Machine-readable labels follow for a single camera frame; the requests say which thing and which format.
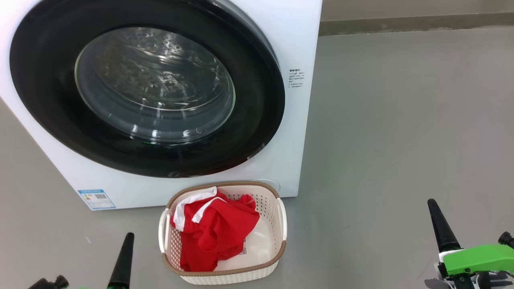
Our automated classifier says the grey baseboard strip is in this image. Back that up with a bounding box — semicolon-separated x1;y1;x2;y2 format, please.
319;12;514;37

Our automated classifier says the cream laundry basket brown rim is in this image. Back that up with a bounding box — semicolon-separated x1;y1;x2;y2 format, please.
158;181;288;285

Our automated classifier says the black text sticker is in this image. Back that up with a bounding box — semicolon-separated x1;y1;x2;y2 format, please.
288;69;305;88

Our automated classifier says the red and white garment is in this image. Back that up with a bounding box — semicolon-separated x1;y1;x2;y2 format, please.
170;187;261;273

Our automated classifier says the round black glass washer door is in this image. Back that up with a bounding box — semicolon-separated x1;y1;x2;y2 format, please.
9;0;286;179

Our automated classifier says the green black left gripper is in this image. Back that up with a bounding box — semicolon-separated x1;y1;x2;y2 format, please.
28;232;135;289

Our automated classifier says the round drain filter cover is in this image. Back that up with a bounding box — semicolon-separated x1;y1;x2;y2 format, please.
251;179;281;194

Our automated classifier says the white front-load washing machine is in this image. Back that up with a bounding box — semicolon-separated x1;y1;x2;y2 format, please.
0;0;323;212

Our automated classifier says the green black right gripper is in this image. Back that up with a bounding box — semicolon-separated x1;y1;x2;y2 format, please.
425;198;514;289

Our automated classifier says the stainless steel washing machine drum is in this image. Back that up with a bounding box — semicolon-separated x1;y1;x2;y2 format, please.
75;26;236;144

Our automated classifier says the blue energy label sticker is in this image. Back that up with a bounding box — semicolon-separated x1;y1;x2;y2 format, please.
77;189;116;210

